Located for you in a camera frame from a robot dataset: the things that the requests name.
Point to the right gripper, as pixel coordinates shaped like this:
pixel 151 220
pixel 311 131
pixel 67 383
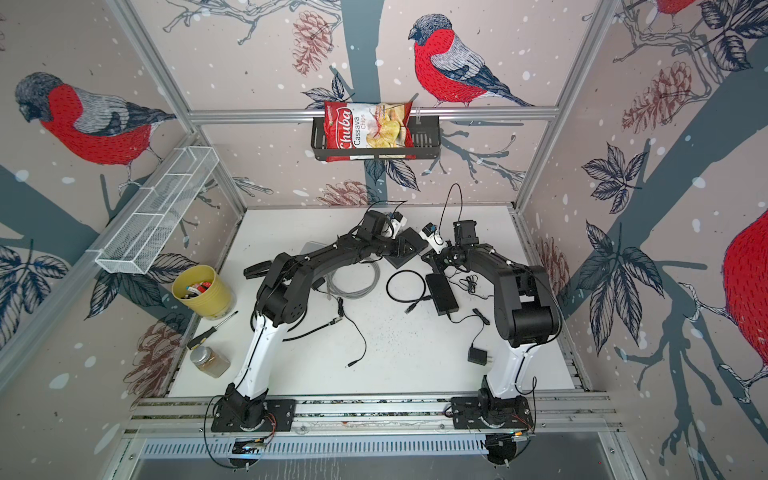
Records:
pixel 432 257

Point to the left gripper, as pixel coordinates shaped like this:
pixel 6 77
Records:
pixel 395 251

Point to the ribbed black network switch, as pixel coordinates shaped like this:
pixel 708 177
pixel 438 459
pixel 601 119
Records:
pixel 441 294

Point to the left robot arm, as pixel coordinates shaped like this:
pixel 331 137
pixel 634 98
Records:
pixel 282 299

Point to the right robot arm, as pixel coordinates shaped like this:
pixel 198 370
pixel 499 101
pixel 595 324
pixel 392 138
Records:
pixel 525 315

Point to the left black power adapter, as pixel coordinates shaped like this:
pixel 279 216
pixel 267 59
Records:
pixel 357 344

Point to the black power adapter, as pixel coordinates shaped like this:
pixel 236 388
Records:
pixel 357 344
pixel 475 355

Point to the right black power adapter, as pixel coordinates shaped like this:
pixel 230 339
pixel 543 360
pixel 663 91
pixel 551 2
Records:
pixel 475 355

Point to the red chips bag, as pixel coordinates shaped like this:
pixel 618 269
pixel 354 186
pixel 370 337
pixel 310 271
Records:
pixel 355 126

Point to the black stapler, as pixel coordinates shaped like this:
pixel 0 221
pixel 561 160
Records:
pixel 259 270

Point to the yellow cup with markers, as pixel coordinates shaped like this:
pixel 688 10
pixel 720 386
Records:
pixel 202 290

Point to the glass jar with lid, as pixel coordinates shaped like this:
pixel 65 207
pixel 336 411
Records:
pixel 208 361

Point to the white small network switch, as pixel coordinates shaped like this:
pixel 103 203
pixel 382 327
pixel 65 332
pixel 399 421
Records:
pixel 310 247

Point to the black wire wall basket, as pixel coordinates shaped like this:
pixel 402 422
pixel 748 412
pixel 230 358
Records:
pixel 425 135

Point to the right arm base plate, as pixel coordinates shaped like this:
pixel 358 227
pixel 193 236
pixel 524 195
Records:
pixel 481 412

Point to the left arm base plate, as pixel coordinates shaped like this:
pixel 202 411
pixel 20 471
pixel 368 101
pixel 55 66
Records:
pixel 233 414

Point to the black handled screwdriver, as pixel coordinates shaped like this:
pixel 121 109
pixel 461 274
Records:
pixel 200 339

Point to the white mesh wall shelf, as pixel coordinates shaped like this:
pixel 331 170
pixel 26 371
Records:
pixel 142 236

